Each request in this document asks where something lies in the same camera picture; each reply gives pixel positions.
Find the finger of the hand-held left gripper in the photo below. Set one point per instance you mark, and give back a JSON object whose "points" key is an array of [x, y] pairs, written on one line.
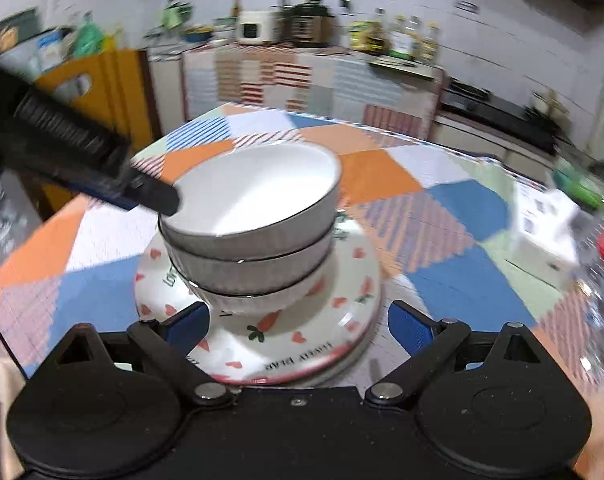
{"points": [[116, 200], [156, 195]]}

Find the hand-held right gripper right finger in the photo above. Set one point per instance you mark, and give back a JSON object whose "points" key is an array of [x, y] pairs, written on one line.
{"points": [[412, 327]]}

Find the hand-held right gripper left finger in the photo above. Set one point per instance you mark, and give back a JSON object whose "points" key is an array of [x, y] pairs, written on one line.
{"points": [[186, 330]]}

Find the white carrot print plate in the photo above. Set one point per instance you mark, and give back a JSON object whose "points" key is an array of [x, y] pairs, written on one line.
{"points": [[373, 321], [277, 332]]}

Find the grey ribbed white bowl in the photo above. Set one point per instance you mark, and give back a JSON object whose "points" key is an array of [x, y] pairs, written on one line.
{"points": [[257, 190], [242, 272], [262, 302]]}

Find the white blue packet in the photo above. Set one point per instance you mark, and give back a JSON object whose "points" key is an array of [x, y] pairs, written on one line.
{"points": [[51, 52]]}

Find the green plastic bag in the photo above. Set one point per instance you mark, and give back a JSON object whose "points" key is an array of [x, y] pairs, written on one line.
{"points": [[89, 37]]}

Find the dark green box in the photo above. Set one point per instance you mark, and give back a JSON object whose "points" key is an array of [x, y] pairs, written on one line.
{"points": [[17, 25]]}

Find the patchwork tablecloth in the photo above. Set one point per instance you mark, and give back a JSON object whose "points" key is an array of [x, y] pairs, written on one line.
{"points": [[432, 200]]}

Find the white cardboard box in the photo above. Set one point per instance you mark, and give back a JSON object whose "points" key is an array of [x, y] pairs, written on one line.
{"points": [[542, 230]]}

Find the blue bowl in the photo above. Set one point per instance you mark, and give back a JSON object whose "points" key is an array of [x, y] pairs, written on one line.
{"points": [[199, 35]]}

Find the green hanging bag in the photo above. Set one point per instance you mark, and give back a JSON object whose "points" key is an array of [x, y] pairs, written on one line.
{"points": [[176, 15]]}

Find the patchwork counter cloth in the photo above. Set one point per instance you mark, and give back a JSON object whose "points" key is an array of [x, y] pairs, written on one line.
{"points": [[292, 75]]}

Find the clear plastic bottle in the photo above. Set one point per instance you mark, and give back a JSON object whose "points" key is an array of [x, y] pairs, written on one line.
{"points": [[602, 300]]}

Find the white rice cooker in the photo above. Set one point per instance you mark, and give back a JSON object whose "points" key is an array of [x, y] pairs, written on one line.
{"points": [[256, 26]]}

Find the white kitchen cabinet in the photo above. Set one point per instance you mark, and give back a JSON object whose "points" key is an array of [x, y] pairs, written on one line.
{"points": [[472, 141]]}

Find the green packet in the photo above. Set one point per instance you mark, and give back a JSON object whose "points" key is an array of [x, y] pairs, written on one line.
{"points": [[579, 182]]}

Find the black pressure cooker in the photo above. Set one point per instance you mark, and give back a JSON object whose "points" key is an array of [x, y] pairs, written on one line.
{"points": [[309, 25]]}

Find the black gas stove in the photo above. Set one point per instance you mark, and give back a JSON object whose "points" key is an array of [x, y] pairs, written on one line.
{"points": [[492, 105]]}

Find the pale lumpy object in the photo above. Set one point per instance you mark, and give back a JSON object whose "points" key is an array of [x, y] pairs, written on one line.
{"points": [[549, 105]]}

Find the clear oil bottle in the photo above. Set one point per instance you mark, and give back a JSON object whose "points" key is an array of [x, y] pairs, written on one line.
{"points": [[430, 45], [403, 40]]}

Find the white wall socket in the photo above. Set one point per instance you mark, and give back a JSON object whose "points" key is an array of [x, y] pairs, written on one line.
{"points": [[468, 7]]}

